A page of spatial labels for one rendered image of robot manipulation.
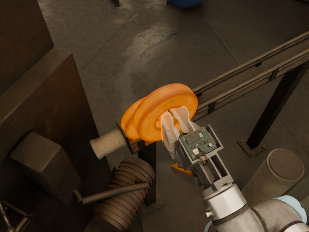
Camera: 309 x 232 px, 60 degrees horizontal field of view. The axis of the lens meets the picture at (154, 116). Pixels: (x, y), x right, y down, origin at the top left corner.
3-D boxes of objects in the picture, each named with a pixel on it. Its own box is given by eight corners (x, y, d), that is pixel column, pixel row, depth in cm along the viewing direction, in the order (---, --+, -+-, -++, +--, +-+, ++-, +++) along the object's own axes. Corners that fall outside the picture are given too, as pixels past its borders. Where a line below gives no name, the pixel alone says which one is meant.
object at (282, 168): (228, 215, 129) (264, 171, 87) (235, 193, 135) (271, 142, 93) (252, 227, 126) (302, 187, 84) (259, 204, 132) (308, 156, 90)
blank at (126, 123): (141, 135, 86) (146, 143, 84) (109, 125, 73) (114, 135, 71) (177, 102, 81) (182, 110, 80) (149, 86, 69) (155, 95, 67)
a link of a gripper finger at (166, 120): (167, 92, 55) (190, 131, 52) (163, 105, 60) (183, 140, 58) (154, 98, 54) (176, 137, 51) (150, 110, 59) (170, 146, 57)
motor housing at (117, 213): (110, 243, 122) (85, 208, 79) (133, 200, 134) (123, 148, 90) (134, 257, 119) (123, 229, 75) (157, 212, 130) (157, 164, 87)
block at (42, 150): (40, 192, 79) (2, 154, 59) (57, 169, 83) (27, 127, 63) (69, 208, 76) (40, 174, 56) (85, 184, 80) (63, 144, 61)
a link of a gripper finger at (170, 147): (175, 119, 57) (196, 155, 55) (174, 123, 59) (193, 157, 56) (156, 128, 56) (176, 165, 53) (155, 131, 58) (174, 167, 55)
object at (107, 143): (93, 147, 79) (87, 137, 74) (120, 132, 81) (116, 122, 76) (100, 163, 76) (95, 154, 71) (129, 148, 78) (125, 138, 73)
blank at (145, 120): (125, 103, 54) (132, 115, 52) (190, 71, 57) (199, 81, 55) (137, 141, 67) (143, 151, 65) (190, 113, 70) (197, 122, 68)
